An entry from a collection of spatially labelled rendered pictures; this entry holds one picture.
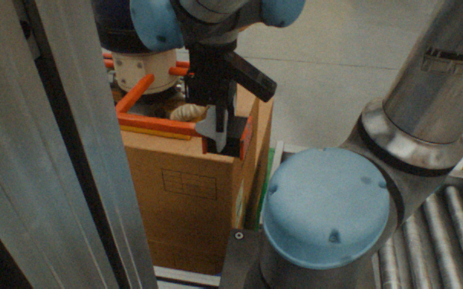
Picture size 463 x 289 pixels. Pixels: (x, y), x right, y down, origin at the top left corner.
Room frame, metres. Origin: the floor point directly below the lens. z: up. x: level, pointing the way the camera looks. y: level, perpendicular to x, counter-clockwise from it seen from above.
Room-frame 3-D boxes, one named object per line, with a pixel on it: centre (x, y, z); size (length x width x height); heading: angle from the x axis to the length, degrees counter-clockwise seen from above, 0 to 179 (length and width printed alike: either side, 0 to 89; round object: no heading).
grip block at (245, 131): (0.57, 0.00, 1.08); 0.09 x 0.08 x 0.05; 166
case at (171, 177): (0.90, 0.23, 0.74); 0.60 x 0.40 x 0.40; 76
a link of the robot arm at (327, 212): (0.24, -0.10, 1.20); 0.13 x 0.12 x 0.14; 131
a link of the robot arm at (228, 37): (0.57, 0.02, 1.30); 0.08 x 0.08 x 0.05
